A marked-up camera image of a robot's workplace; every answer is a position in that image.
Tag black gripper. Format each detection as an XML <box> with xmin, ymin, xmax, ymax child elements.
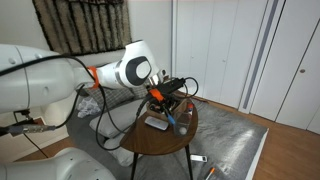
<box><xmin>149</xmin><ymin>78</ymin><xmax>186</xmax><ymax>100</ymax></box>

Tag blue capped marker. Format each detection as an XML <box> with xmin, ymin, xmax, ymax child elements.
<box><xmin>166</xmin><ymin>112</ymin><xmax>175</xmax><ymax>125</ymax></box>

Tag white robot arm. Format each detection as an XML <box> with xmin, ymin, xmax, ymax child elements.
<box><xmin>0</xmin><ymin>40</ymin><xmax>184</xmax><ymax>180</ymax></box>

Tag cardboard box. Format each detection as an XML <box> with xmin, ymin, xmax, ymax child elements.
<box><xmin>146</xmin><ymin>97</ymin><xmax>194</xmax><ymax>121</ymax></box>

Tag orange marker on floor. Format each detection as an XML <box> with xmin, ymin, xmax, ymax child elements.
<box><xmin>205</xmin><ymin>167</ymin><xmax>215</xmax><ymax>180</ymax></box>

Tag white glasses case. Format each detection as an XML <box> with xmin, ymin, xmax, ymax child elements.
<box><xmin>145</xmin><ymin>116</ymin><xmax>169</xmax><ymax>131</ymax></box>

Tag clear plastic cup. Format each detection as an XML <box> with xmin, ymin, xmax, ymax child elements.
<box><xmin>174</xmin><ymin>112</ymin><xmax>192</xmax><ymax>136</ymax></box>

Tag white ball in cup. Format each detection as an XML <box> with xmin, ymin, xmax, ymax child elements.
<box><xmin>179</xmin><ymin>127</ymin><xmax>187</xmax><ymax>135</ymax></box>

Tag light grey cushion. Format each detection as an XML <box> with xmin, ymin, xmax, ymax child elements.
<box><xmin>89</xmin><ymin>99</ymin><xmax>142</xmax><ymax>138</ymax></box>
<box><xmin>104</xmin><ymin>134</ymin><xmax>134</xmax><ymax>167</ymax></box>

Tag round wooden side table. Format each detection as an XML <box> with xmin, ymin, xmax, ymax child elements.
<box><xmin>120</xmin><ymin>99</ymin><xmax>198</xmax><ymax>180</ymax></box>

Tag checkered grey pillow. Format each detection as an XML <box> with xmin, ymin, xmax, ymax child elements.
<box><xmin>86</xmin><ymin>86</ymin><xmax>147</xmax><ymax>109</ymax></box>

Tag white remote on floor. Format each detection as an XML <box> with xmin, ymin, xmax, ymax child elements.
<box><xmin>190</xmin><ymin>155</ymin><xmax>207</xmax><ymax>162</ymax></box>

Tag patterned grey white cloth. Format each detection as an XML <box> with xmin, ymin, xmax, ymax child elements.
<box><xmin>77</xmin><ymin>97</ymin><xmax>101</xmax><ymax>118</ymax></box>

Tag white closet doors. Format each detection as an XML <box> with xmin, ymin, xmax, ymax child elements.
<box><xmin>172</xmin><ymin>0</ymin><xmax>320</xmax><ymax>132</ymax></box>

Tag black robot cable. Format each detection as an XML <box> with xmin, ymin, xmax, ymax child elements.
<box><xmin>0</xmin><ymin>54</ymin><xmax>200</xmax><ymax>152</ymax></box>

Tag shaggy wall rug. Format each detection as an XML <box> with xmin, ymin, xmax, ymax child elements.
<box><xmin>32</xmin><ymin>0</ymin><xmax>132</xmax><ymax>55</ymax></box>

